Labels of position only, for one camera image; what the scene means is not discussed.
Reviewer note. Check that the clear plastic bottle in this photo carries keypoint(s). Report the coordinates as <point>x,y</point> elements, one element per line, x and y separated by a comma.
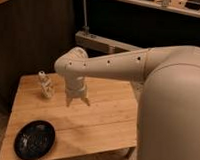
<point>46,84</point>

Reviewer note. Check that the black ceramic bowl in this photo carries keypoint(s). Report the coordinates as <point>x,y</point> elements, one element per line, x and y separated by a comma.
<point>34,140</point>

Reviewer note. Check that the metal pole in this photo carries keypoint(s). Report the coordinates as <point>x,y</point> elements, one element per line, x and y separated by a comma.
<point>86,27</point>

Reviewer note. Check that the beige bench frame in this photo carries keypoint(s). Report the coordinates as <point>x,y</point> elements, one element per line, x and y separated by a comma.
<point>104,45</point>

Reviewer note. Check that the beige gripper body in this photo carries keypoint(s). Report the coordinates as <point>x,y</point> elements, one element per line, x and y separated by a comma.
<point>75,87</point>

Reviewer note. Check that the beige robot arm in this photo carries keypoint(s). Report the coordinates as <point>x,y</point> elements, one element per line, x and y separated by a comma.
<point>169,106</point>

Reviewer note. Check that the wooden table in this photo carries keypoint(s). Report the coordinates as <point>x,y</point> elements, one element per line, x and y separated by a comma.
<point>107,122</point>

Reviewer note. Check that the wooden shelf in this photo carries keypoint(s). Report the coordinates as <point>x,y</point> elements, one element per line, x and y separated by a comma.
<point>184,7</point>

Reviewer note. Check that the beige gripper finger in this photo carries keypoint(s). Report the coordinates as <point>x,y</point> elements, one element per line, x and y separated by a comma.
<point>86,100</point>
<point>68,101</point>

